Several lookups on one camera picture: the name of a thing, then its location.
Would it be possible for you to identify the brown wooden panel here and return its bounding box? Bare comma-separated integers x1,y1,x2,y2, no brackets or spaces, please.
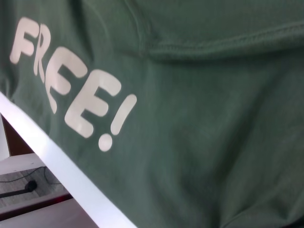
4,114,35,157

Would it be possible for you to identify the white shelf board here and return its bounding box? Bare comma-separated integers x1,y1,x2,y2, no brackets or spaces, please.
0,153,49,172

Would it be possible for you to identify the dark green t-shirt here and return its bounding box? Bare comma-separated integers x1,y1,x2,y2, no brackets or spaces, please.
0,0,304,228

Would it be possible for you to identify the black rod with round end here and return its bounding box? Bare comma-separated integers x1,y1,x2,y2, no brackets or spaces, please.
0,180,38,198

